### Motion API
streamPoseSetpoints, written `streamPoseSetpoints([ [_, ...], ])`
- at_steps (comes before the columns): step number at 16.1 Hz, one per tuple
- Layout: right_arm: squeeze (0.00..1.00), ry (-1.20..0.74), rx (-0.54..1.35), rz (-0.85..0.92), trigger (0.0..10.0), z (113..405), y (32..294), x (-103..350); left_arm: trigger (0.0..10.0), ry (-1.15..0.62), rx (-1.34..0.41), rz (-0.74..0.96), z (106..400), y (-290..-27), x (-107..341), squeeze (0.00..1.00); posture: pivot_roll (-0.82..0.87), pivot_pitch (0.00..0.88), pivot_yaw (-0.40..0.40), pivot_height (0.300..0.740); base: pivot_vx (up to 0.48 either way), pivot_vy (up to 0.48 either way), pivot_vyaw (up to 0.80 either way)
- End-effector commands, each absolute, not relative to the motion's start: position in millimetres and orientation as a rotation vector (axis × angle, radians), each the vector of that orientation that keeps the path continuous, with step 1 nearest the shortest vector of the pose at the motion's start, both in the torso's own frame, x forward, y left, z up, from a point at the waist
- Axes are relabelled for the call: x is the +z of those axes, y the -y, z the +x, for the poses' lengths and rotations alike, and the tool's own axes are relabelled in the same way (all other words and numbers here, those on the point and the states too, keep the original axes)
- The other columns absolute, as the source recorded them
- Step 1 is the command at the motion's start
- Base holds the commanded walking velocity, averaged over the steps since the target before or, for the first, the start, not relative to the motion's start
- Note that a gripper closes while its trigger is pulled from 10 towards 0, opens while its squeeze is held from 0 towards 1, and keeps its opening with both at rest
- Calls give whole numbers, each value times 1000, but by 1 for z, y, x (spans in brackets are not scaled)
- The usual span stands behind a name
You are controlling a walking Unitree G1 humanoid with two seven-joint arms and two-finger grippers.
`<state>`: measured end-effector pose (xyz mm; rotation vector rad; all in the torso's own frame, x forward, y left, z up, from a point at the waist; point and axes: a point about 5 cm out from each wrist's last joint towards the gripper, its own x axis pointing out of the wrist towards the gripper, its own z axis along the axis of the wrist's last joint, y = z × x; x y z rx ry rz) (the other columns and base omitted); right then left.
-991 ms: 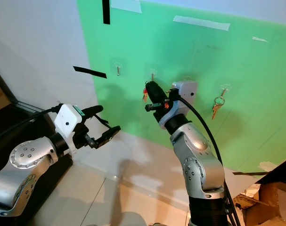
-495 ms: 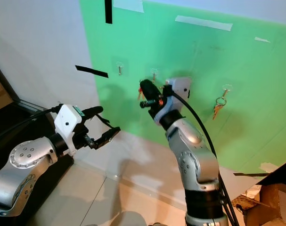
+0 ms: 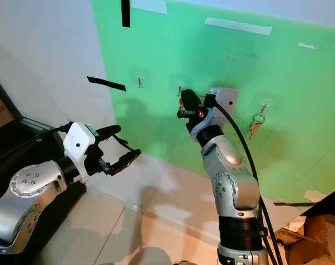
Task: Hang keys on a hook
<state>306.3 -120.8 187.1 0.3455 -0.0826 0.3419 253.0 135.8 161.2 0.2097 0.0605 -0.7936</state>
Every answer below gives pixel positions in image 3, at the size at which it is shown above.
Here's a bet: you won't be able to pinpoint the long white tape strip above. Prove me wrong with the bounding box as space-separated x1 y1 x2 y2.
204 17 274 36

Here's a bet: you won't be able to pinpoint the short black tape strip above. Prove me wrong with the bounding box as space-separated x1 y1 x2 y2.
121 0 131 28

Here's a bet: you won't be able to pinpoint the brown cardboard box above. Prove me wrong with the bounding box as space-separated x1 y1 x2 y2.
278 213 335 265

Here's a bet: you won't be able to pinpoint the dark door frame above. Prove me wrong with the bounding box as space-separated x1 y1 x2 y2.
0 72 25 120

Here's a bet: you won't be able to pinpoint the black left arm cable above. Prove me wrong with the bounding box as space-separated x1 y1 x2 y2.
0 124 74 167

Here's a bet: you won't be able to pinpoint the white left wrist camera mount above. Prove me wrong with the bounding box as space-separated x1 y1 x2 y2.
65 121 98 178

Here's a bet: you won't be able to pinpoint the thin black tape strip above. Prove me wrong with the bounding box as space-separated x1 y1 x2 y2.
272 201 318 207

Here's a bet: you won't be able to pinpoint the keys with red tag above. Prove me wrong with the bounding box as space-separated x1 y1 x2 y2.
176 87 185 110

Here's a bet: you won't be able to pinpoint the green wall sheet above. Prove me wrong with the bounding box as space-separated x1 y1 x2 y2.
90 0 335 204

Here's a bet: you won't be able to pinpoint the clear hook with metal pin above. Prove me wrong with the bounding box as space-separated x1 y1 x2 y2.
132 70 149 89

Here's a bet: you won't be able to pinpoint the slanted black tape strip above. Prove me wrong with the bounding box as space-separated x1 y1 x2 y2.
87 76 127 92

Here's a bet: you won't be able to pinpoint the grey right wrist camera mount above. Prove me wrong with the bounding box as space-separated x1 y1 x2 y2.
189 87 239 145

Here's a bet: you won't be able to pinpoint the wide white tape piece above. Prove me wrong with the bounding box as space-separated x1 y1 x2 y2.
130 0 169 14

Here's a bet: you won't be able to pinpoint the brass keys on ring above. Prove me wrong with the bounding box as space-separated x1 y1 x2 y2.
248 112 267 142

